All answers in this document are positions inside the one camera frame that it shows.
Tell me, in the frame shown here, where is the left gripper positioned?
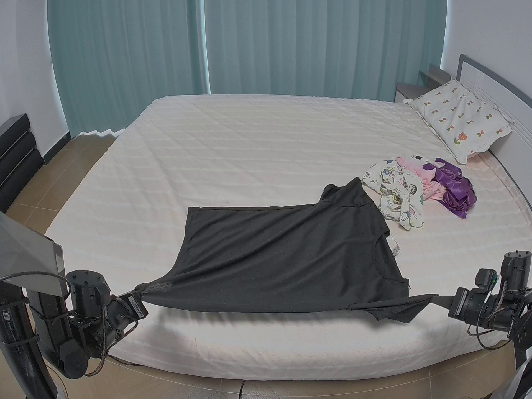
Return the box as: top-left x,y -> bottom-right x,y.
110,290 -> 150,328

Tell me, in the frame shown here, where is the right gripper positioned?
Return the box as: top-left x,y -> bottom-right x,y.
448,287 -> 479,322

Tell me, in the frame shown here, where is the black T-shirt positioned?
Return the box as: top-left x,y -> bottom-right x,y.
135,177 -> 440,326

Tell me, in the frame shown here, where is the purple satin garment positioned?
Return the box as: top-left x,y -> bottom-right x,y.
422,158 -> 477,219

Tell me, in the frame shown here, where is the pink garment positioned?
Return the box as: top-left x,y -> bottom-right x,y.
395,154 -> 448,203

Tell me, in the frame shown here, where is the white printed pyjama top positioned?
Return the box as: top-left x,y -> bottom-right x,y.
360,156 -> 426,232

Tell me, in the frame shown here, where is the white printed pillow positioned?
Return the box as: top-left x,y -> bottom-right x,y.
405,78 -> 513,165

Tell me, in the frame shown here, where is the dark chest of drawers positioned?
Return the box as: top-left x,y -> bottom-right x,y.
0,113 -> 45,215

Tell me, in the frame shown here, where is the bed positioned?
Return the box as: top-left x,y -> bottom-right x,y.
44,53 -> 532,380

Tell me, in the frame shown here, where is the grey bedside table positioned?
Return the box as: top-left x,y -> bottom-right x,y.
395,63 -> 452,103

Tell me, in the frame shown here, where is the blue-green curtain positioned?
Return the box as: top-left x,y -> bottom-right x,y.
201,0 -> 448,104
48,0 -> 209,139

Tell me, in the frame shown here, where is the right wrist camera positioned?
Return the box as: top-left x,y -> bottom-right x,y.
475,268 -> 498,295

